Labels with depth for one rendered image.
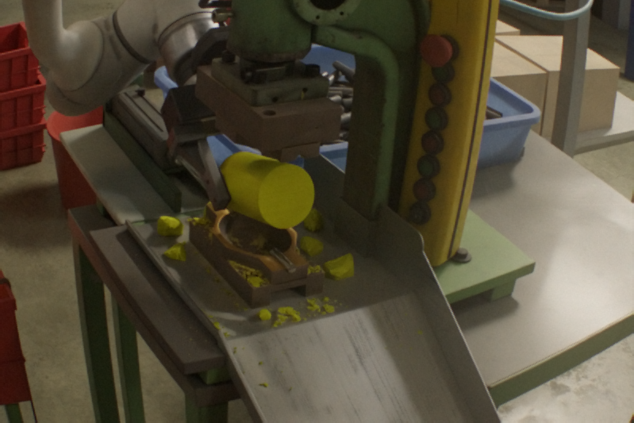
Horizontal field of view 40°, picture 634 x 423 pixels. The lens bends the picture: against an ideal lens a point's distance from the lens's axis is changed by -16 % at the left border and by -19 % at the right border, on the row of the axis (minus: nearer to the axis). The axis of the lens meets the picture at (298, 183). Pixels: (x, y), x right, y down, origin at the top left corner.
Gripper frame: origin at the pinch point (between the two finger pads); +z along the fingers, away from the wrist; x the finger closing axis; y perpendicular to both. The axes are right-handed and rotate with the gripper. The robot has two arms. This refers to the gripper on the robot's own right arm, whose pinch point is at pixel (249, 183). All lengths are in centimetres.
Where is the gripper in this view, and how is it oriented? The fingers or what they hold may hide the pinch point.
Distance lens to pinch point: 117.1
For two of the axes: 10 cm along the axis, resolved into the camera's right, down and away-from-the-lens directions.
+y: -3.4, 5.1, 7.9
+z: 3.7, 8.5, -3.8
